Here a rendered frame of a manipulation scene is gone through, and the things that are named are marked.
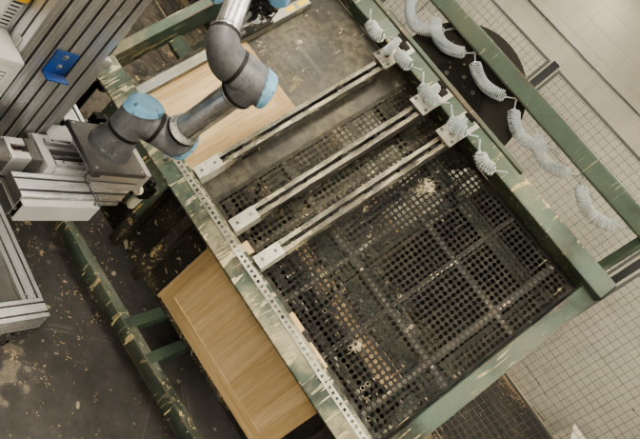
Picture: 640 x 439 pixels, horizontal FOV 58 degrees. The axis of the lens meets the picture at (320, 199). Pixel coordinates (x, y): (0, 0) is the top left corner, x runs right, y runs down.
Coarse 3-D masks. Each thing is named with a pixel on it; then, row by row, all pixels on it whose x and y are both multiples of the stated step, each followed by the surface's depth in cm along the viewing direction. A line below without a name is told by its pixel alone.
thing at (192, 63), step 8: (296, 0) 285; (296, 8) 284; (304, 8) 286; (280, 16) 282; (288, 16) 283; (272, 24) 281; (256, 32) 278; (264, 32) 282; (248, 40) 279; (192, 56) 271; (200, 56) 271; (184, 64) 270; (192, 64) 270; (200, 64) 271; (168, 72) 267; (176, 72) 268; (184, 72) 269; (152, 80) 266; (160, 80) 266; (168, 80) 266; (136, 88) 264; (144, 88) 264; (152, 88) 264
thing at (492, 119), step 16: (448, 32) 310; (432, 48) 313; (448, 48) 310; (448, 64) 310; (464, 64) 307; (464, 80) 306; (496, 80) 300; (400, 96) 322; (464, 96) 307; (480, 96) 304; (496, 96) 300; (512, 96) 297; (480, 112) 304; (496, 112) 301; (496, 128) 301
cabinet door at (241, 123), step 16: (208, 64) 273; (176, 80) 269; (192, 80) 269; (208, 80) 270; (160, 96) 266; (176, 96) 266; (192, 96) 267; (272, 96) 269; (176, 112) 264; (240, 112) 266; (256, 112) 266; (272, 112) 267; (224, 128) 263; (240, 128) 263; (256, 128) 264; (208, 144) 260; (224, 144) 260; (192, 160) 256
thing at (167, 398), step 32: (64, 224) 280; (128, 224) 287; (160, 224) 286; (192, 224) 270; (256, 224) 312; (160, 256) 280; (192, 256) 278; (288, 256) 309; (96, 288) 273; (160, 288) 287; (128, 352) 266; (192, 352) 280; (352, 352) 294; (160, 384) 259
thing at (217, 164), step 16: (384, 48) 263; (384, 64) 269; (352, 80) 272; (368, 80) 273; (320, 96) 265; (336, 96) 266; (288, 112) 261; (304, 112) 262; (320, 112) 270; (272, 128) 259; (288, 128) 261; (240, 144) 255; (256, 144) 255; (208, 160) 251; (224, 160) 252; (240, 160) 259; (208, 176) 251
